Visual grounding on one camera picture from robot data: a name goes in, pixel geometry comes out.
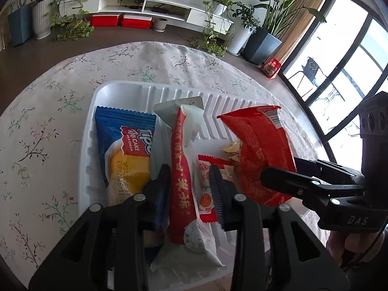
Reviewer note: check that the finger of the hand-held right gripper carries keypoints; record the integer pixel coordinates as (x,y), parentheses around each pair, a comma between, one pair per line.
(327,169)
(288,183)

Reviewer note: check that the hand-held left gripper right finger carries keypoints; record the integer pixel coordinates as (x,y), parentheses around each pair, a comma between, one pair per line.
(219,200)

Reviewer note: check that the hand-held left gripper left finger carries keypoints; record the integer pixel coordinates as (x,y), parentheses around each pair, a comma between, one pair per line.
(157,201)

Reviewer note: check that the small red floral candy packet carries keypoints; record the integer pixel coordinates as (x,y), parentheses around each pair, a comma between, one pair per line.
(206,200)

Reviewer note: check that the white red-striped snack bag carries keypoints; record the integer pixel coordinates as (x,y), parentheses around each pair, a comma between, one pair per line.
(182,188)

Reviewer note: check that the gold red snack packet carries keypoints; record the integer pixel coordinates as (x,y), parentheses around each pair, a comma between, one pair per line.
(230,150)

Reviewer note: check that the blue roll cake packet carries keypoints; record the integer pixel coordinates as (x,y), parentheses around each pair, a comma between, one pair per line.
(121,145)

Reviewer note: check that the white plastic tray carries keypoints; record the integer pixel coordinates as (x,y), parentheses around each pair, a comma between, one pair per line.
(127,97)

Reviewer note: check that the person's right hand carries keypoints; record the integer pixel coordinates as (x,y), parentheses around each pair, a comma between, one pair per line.
(354,244)

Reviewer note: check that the black balcony chair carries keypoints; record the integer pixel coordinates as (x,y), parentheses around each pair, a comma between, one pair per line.
(312,66)

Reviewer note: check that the red gift bag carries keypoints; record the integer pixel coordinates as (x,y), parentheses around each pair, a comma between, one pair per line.
(271,68)

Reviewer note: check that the beige curtain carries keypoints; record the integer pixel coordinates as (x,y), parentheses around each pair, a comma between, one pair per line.
(295,41)

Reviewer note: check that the large-leaf plant in blue pot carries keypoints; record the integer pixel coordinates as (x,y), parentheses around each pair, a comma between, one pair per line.
(260,47)

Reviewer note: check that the bushy plant in white pot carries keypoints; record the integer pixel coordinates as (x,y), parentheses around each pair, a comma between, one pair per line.
(239,41)

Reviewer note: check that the empty grey flower pot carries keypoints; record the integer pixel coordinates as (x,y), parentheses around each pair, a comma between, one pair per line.
(159,25)

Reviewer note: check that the black set-top box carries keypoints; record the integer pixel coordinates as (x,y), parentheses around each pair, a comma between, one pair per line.
(158,9)

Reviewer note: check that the white television cabinet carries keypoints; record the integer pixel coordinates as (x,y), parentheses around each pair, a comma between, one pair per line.
(169,1)

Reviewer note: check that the plant in white ribbed pot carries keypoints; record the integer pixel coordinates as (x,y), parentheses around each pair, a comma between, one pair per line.
(41,21)

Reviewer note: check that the tall tree in blue pot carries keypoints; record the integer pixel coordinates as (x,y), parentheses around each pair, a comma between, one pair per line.
(19,27)

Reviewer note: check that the black window frame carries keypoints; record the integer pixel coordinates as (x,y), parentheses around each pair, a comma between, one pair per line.
(341,57)

